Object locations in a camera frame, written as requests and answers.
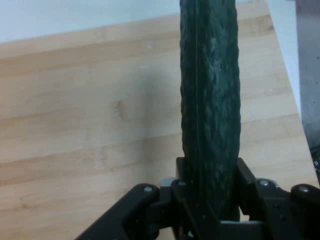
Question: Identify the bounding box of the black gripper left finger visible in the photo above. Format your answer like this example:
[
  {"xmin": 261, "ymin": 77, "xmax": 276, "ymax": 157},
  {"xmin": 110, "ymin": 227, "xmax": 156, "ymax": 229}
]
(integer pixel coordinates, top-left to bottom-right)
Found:
[{"xmin": 74, "ymin": 156, "xmax": 221, "ymax": 240}]

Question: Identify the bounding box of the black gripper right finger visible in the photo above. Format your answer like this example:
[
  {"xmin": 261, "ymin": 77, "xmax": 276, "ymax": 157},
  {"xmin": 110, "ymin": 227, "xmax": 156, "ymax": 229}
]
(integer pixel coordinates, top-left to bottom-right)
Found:
[{"xmin": 234, "ymin": 157, "xmax": 320, "ymax": 240}]

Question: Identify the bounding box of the dark green cucumber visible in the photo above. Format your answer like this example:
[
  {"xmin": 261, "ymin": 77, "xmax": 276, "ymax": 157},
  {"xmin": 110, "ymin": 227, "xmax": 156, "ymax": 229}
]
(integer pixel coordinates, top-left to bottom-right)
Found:
[{"xmin": 179, "ymin": 0, "xmax": 242, "ymax": 223}]

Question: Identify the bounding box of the bamboo cutting board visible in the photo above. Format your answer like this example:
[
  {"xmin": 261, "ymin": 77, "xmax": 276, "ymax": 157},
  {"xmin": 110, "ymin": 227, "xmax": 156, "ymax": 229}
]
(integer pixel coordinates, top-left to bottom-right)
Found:
[{"xmin": 0, "ymin": 0, "xmax": 320, "ymax": 240}]

